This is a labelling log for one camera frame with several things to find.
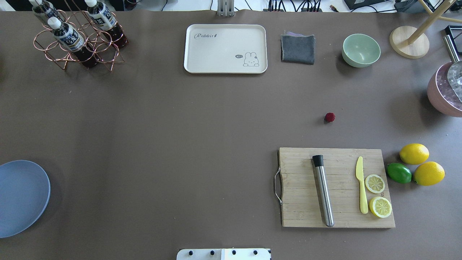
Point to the yellow lemon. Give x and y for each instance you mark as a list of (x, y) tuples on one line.
[(429, 173), (414, 153)]

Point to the green bowl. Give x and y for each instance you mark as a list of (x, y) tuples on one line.
[(360, 50)]

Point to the cream rabbit tray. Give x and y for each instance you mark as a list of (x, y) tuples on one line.
[(225, 49)]

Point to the lemon slice upper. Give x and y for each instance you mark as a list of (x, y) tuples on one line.
[(375, 184)]

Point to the steel muddler black tip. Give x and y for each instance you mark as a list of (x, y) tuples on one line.
[(322, 185)]

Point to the aluminium frame post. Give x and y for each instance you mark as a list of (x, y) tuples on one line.
[(225, 8)]

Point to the yellow lemon upper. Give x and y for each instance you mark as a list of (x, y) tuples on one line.
[(414, 153)]

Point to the tea bottle back left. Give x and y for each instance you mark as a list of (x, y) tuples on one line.
[(44, 10)]

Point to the grey folded cloth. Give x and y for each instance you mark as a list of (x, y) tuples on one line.
[(298, 48)]

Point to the lemon slice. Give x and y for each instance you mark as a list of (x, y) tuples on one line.
[(380, 207), (375, 184)]

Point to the wooden cup tree stand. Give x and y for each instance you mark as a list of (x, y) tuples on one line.
[(411, 42)]

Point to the red strawberry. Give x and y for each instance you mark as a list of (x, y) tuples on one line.
[(329, 117)]

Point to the copper wire bottle rack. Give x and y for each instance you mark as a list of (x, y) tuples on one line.
[(106, 52)]

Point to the yellow lemon lower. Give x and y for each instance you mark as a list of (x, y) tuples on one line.
[(429, 173)]

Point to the blue round plate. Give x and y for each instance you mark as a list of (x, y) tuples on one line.
[(25, 190)]

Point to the tea bottle back right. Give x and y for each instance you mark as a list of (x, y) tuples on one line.
[(106, 22)]

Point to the yellow plastic knife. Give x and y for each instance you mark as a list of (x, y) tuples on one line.
[(360, 177)]

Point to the tea bottle front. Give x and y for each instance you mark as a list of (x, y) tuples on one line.
[(72, 41)]

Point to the pink ice bowl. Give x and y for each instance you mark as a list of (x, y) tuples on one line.
[(441, 95)]

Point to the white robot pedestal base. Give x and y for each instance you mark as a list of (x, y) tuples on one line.
[(252, 253)]

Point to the tea bottle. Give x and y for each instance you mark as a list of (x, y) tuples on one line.
[(106, 22), (44, 10), (72, 41)]

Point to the lemon slice lower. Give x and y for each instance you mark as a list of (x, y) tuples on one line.
[(380, 207)]

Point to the green lime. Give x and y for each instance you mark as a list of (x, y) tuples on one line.
[(399, 173)]

